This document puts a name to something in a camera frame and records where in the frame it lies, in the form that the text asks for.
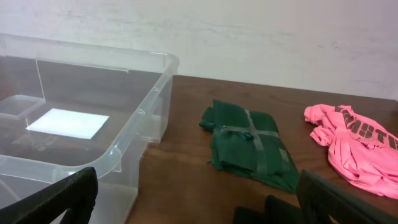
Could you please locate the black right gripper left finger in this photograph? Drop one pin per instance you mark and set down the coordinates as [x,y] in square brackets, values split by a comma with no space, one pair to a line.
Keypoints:
[73,197]

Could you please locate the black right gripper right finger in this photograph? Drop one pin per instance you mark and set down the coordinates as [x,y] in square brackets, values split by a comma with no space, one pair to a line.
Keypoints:
[322,202]

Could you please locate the pink printed t-shirt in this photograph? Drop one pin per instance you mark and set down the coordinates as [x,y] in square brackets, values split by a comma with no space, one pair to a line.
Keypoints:
[362,151]

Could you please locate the clear plastic storage bin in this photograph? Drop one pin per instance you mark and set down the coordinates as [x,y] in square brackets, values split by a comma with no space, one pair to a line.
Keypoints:
[67,106]

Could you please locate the folded dark green cloth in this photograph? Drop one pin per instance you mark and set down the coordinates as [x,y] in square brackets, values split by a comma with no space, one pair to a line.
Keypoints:
[247,143]

